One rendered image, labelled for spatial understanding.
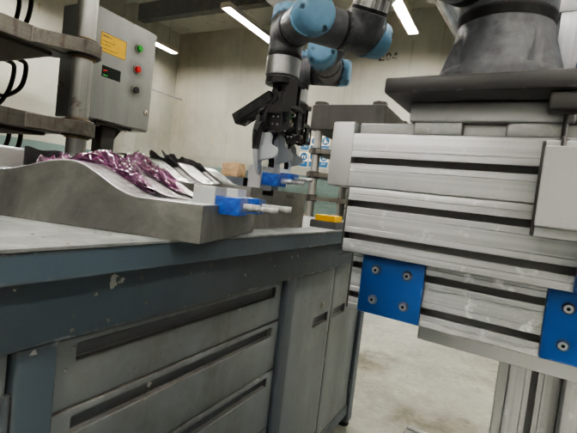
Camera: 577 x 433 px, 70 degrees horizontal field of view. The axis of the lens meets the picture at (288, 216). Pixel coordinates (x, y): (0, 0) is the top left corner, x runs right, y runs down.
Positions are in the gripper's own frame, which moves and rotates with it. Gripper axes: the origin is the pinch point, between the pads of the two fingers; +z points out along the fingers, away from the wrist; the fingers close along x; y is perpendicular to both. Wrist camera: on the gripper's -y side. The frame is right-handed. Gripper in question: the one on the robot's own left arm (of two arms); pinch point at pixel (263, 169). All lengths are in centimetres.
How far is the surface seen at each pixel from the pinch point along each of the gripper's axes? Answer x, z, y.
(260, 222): -2.1, 11.6, 2.2
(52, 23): 348, -218, -680
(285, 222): 9.3, 11.9, 2.2
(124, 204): -38.5, 8.1, 1.8
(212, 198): -29.7, 5.9, 10.5
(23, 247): -56, 12, 9
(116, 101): 26, -20, -85
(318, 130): 385, -67, -172
